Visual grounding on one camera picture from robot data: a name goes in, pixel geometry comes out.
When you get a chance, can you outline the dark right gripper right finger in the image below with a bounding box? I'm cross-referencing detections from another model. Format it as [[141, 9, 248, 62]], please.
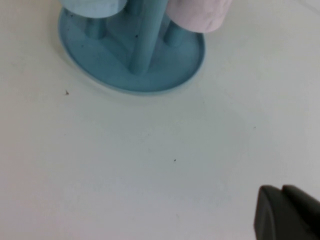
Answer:
[[282, 184, 320, 229]]

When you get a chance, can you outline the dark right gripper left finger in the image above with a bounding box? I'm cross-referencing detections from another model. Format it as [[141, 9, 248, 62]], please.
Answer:
[[253, 184, 320, 240]]

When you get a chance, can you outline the pink marbled plastic cup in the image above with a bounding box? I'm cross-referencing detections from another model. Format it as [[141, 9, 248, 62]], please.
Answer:
[[166, 0, 233, 34]]

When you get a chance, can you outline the blue round cup stand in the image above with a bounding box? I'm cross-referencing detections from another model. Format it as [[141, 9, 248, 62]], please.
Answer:
[[58, 0, 206, 95]]

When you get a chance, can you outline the light blue marbled plastic cup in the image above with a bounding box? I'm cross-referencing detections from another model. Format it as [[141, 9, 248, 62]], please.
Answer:
[[58, 0, 127, 20]]

